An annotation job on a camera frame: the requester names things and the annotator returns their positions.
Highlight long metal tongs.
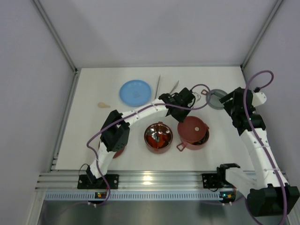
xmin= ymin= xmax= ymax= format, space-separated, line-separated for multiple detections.
xmin=154 ymin=75 xmax=179 ymax=99

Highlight red lid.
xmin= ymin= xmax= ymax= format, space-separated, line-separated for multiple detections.
xmin=177 ymin=116 xmax=209 ymax=143
xmin=98 ymin=141 xmax=126 ymax=159

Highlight red steel bowl with handle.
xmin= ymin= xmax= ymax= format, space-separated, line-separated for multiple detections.
xmin=176 ymin=130 xmax=210 ymax=152

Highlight red orange carrot slice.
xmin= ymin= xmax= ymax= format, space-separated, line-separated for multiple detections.
xmin=160 ymin=133 xmax=170 ymax=145

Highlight red sausage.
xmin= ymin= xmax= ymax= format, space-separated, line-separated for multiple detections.
xmin=146 ymin=135 xmax=159 ymax=149

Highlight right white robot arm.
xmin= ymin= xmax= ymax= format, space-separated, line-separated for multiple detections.
xmin=217 ymin=87 xmax=300 ymax=217

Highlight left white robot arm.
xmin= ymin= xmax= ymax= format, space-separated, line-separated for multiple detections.
xmin=77 ymin=88 xmax=201 ymax=189

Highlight blue plate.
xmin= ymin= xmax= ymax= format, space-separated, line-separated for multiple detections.
xmin=119 ymin=80 xmax=152 ymax=107

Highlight grey lid with handle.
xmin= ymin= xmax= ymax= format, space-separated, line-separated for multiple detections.
xmin=201 ymin=89 xmax=227 ymax=110

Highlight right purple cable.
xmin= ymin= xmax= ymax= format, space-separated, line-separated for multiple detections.
xmin=243 ymin=70 xmax=288 ymax=225

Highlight purple cable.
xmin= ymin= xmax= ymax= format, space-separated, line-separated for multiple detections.
xmin=86 ymin=83 xmax=211 ymax=207
xmin=243 ymin=70 xmax=288 ymax=225

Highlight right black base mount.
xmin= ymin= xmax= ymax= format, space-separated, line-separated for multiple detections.
xmin=202 ymin=173 xmax=220 ymax=189

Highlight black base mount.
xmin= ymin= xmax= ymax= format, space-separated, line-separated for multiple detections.
xmin=77 ymin=174 xmax=119 ymax=189
xmin=202 ymin=173 xmax=220 ymax=189

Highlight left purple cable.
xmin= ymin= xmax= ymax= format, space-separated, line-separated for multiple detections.
xmin=86 ymin=83 xmax=211 ymax=207

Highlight aluminium front rail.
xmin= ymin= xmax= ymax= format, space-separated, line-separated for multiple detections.
xmin=34 ymin=171 xmax=216 ymax=191

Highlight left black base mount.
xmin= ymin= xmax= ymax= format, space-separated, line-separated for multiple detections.
xmin=77 ymin=174 xmax=119 ymax=189

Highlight perforated cable duct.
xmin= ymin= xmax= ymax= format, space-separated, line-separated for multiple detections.
xmin=44 ymin=190 xmax=234 ymax=201

